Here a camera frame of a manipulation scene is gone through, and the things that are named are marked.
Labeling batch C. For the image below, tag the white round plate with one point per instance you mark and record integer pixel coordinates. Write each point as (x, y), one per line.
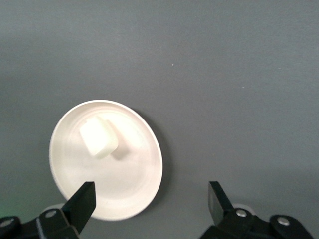
(124, 179)

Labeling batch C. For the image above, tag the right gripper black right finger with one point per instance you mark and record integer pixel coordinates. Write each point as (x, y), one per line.
(220, 206)

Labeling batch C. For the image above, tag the white toy bun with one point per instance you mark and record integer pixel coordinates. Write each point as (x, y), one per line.
(98, 138)

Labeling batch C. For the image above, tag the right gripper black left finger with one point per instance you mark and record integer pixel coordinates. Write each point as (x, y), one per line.
(82, 204)

